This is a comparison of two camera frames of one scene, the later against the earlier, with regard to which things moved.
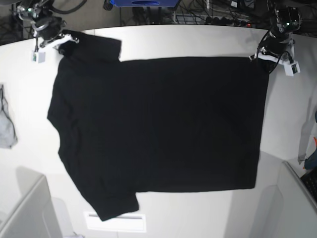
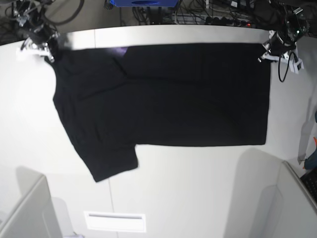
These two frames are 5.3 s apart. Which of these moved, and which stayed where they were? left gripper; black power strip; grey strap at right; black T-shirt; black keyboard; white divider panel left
Moved: left gripper; black T-shirt
Stayed: grey strap at right; black power strip; white divider panel left; black keyboard
